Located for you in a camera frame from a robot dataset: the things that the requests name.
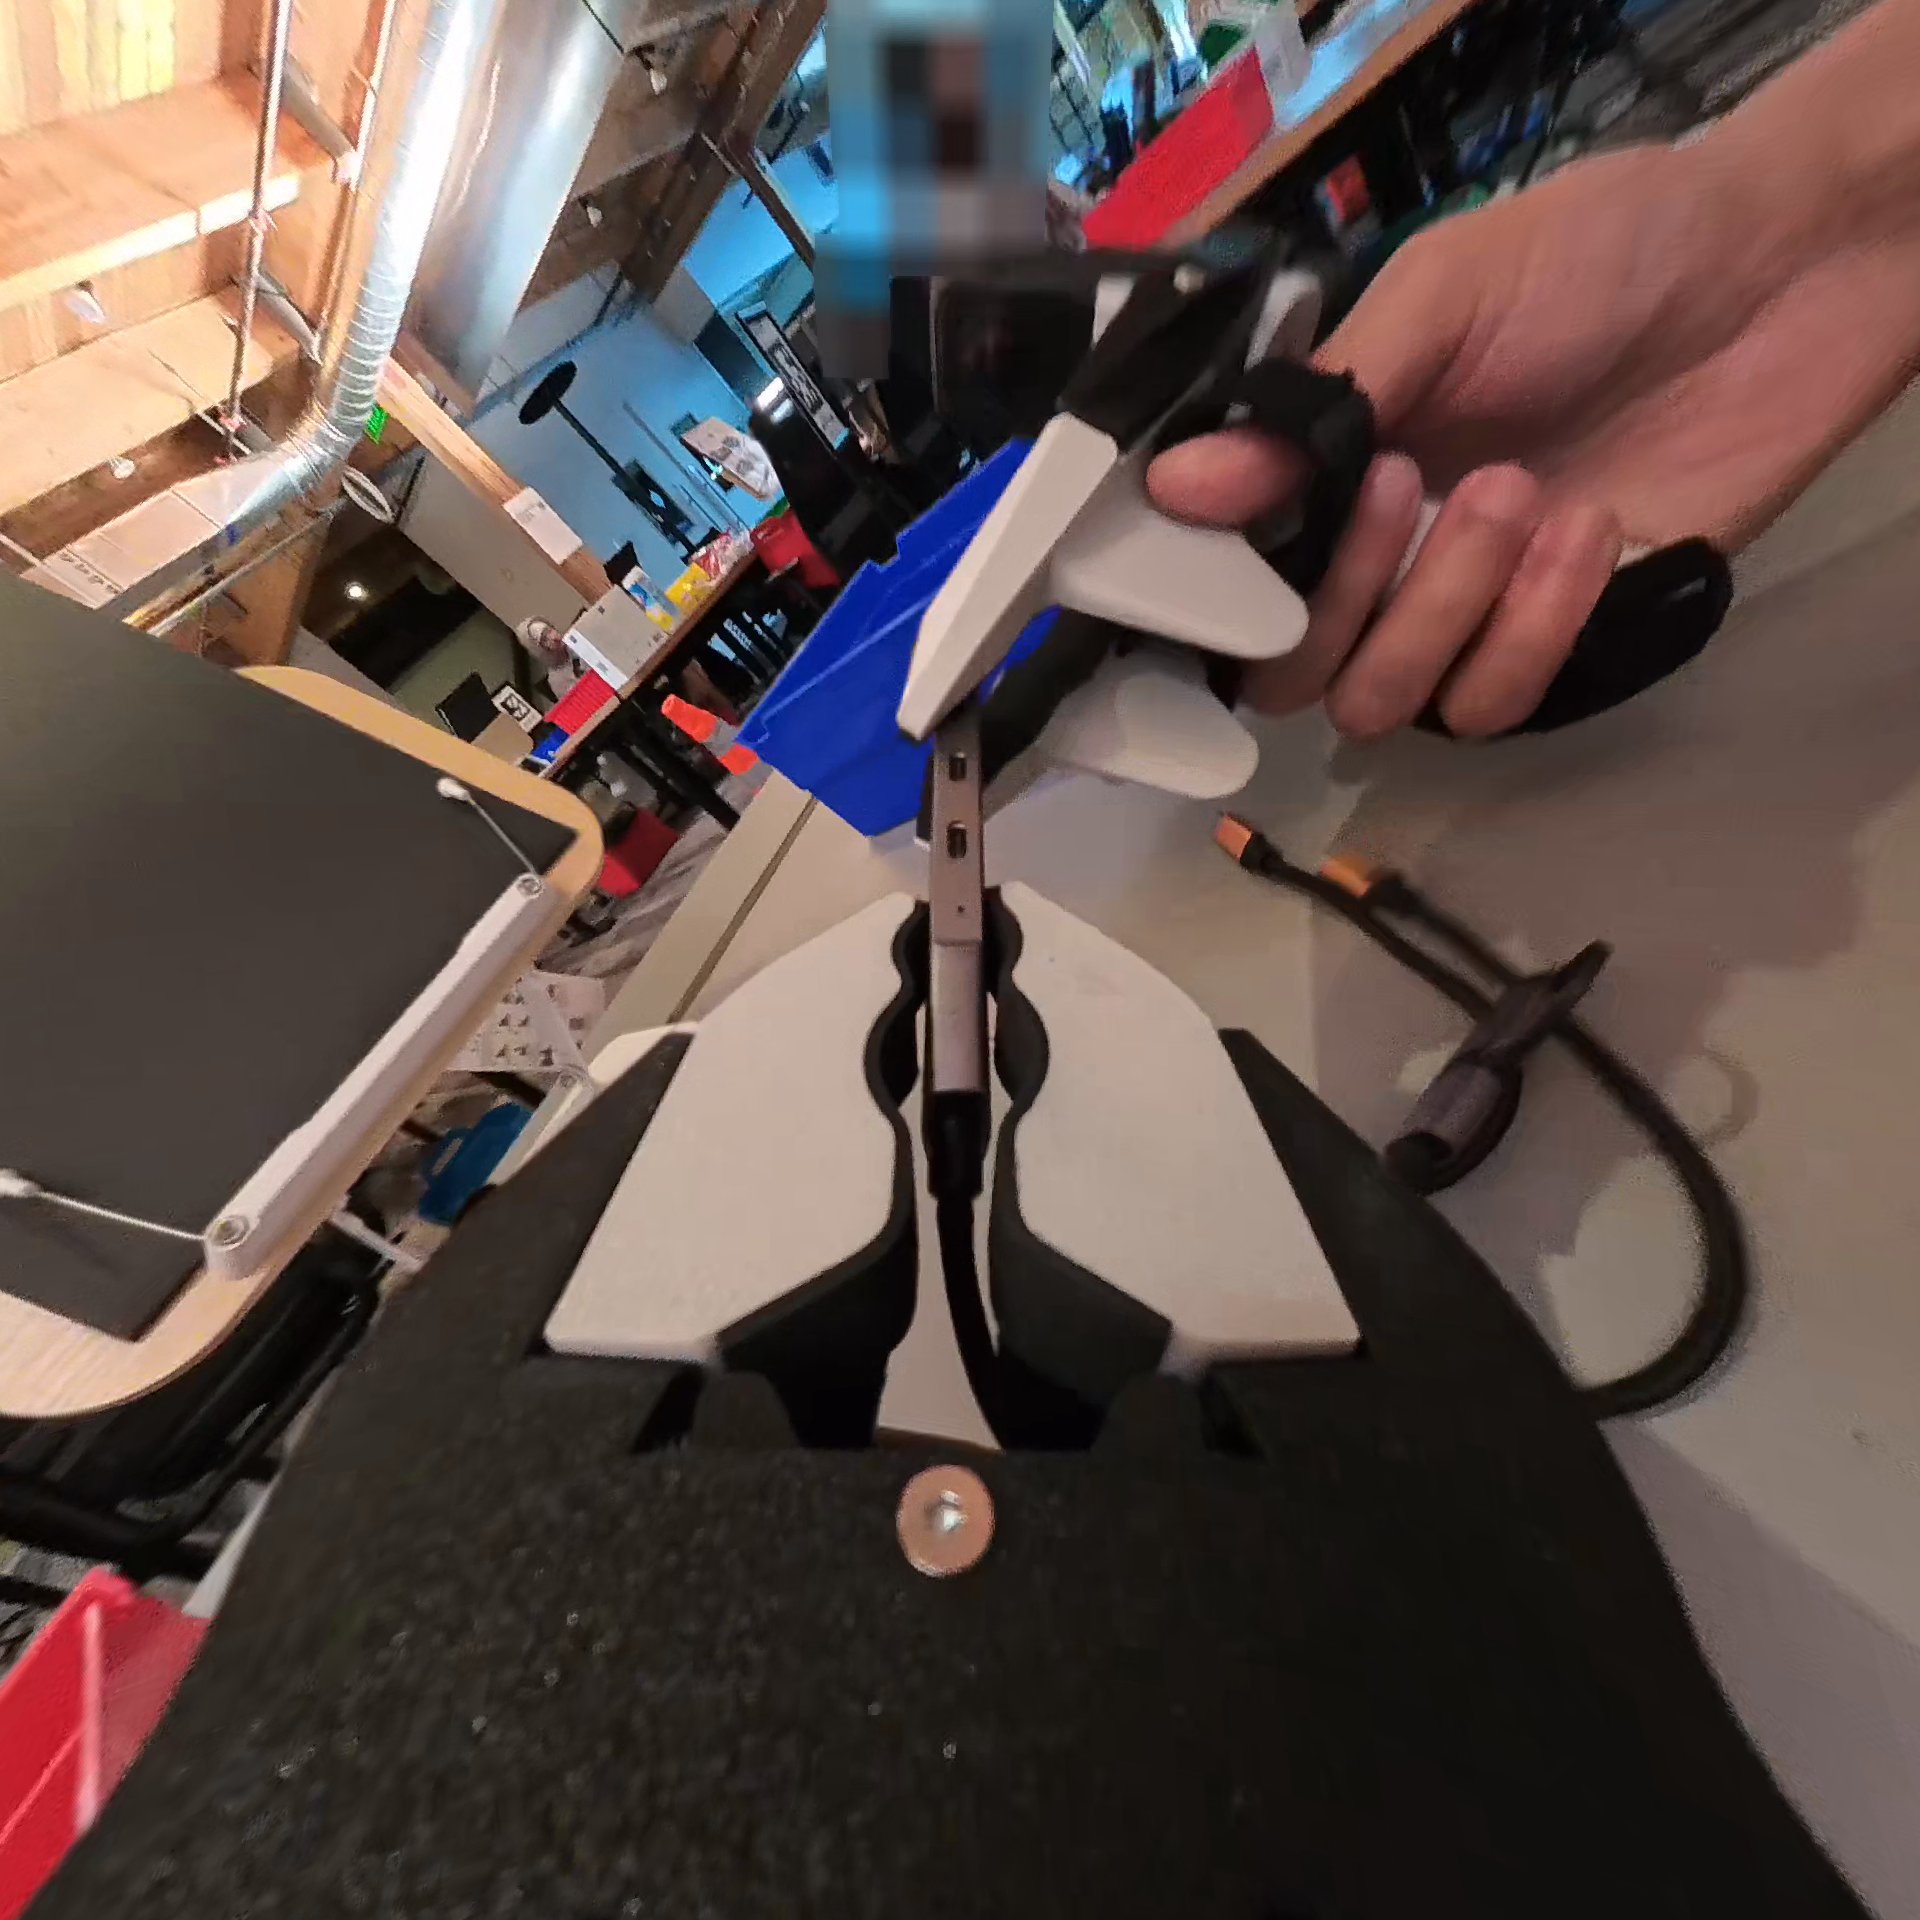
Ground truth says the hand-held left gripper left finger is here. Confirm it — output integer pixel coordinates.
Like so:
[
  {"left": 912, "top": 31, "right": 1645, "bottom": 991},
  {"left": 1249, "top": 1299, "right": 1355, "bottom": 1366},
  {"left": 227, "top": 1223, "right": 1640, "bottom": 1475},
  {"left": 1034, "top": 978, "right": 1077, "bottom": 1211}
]
[{"left": 540, "top": 889, "right": 923, "bottom": 1370}]

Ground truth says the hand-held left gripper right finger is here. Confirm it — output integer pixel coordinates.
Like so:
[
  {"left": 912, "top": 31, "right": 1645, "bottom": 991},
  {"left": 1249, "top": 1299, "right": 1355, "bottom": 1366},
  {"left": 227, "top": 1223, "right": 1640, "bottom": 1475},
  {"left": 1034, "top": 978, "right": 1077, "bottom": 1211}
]
[{"left": 982, "top": 878, "right": 1367, "bottom": 1373}]

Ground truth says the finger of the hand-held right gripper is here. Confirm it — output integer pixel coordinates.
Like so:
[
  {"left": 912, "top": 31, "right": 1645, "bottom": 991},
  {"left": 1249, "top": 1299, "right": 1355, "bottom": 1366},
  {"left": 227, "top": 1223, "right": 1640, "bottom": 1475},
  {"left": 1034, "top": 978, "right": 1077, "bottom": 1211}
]
[
  {"left": 1034, "top": 659, "right": 1263, "bottom": 802},
  {"left": 893, "top": 410, "right": 1311, "bottom": 742}
]

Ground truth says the blue storage bin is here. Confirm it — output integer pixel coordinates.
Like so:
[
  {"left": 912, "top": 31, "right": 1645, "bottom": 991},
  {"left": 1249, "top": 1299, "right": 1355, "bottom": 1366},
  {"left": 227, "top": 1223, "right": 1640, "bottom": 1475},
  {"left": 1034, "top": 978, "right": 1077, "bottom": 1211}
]
[{"left": 733, "top": 434, "right": 1059, "bottom": 841}]

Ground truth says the dark grey USB hub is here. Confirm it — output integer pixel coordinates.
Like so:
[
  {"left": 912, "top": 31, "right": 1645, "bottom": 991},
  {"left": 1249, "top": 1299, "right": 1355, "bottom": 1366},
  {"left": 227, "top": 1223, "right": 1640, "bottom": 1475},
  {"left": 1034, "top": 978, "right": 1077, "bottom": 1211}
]
[{"left": 921, "top": 719, "right": 1752, "bottom": 1450}]

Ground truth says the person's right forearm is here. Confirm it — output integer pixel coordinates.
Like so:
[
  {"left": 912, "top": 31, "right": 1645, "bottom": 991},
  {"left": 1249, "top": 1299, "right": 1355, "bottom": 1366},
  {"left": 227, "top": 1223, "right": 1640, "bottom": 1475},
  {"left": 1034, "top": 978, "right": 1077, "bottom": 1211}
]
[{"left": 1835, "top": 11, "right": 1920, "bottom": 399}]

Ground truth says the grey desk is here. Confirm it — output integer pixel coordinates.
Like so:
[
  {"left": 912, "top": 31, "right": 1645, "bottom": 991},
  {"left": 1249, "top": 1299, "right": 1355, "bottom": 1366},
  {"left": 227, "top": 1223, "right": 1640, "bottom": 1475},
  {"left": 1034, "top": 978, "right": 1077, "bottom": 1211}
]
[{"left": 591, "top": 425, "right": 1920, "bottom": 1920}]

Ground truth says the person's right hand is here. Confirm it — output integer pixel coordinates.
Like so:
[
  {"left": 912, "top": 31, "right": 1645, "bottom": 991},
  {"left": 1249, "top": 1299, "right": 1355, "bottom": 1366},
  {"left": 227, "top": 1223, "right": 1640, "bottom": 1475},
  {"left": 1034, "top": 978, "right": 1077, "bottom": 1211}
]
[{"left": 1146, "top": 60, "right": 1840, "bottom": 743}]

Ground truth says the white printed marker sheet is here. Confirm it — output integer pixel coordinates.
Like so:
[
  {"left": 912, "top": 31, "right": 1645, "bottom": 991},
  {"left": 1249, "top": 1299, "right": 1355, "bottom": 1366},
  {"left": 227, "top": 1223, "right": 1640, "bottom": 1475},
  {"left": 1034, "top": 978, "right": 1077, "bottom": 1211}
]
[{"left": 449, "top": 971, "right": 606, "bottom": 1080}]

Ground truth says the blue box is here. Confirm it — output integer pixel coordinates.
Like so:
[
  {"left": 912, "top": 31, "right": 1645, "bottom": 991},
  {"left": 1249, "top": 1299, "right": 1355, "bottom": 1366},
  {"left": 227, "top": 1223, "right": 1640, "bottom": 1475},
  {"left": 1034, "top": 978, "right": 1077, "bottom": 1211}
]
[{"left": 415, "top": 1102, "right": 538, "bottom": 1220}]

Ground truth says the orange traffic cone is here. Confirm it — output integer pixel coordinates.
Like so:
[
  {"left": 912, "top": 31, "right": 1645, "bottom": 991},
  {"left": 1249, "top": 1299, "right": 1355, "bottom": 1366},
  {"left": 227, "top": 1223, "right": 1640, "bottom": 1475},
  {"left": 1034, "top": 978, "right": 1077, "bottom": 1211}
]
[{"left": 660, "top": 691, "right": 762, "bottom": 778}]

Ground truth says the wooden-edged table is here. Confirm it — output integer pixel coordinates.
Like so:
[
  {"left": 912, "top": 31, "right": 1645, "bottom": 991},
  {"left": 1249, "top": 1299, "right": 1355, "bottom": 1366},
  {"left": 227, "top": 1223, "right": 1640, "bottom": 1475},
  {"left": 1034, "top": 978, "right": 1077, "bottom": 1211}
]
[{"left": 1184, "top": 0, "right": 1502, "bottom": 242}]

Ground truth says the black panel wooden board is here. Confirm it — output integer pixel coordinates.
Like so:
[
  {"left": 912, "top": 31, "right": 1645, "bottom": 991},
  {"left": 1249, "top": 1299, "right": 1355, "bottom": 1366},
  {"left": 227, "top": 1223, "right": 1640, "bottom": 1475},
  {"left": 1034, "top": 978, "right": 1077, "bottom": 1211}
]
[{"left": 0, "top": 570, "right": 606, "bottom": 1420}]

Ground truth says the silver air duct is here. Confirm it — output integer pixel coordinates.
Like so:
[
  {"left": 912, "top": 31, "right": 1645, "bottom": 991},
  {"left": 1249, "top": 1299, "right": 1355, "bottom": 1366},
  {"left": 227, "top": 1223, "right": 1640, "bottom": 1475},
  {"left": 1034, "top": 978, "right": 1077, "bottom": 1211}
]
[{"left": 224, "top": 0, "right": 631, "bottom": 528}]

